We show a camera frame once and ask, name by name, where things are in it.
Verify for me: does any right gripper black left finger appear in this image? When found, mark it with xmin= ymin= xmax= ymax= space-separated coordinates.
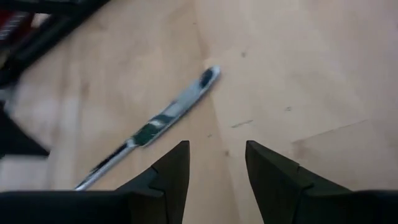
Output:
xmin=0 ymin=140 xmax=191 ymax=224

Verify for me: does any silver table knife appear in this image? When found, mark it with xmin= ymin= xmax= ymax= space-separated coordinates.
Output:
xmin=74 ymin=65 xmax=221 ymax=191

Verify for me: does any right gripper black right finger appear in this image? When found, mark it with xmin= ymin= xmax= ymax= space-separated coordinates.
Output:
xmin=245 ymin=140 xmax=398 ymax=224

